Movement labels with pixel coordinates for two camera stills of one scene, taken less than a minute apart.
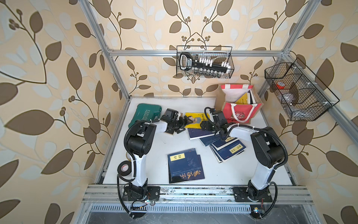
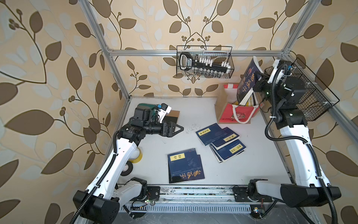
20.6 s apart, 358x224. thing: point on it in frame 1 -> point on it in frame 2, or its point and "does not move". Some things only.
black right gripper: (208, 123) -> (264, 81)
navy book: (194, 133) -> (246, 85)
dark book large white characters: (184, 165) does not move
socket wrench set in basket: (203, 66) does not move
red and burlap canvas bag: (239, 103) does not move
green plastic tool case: (146, 112) does not move
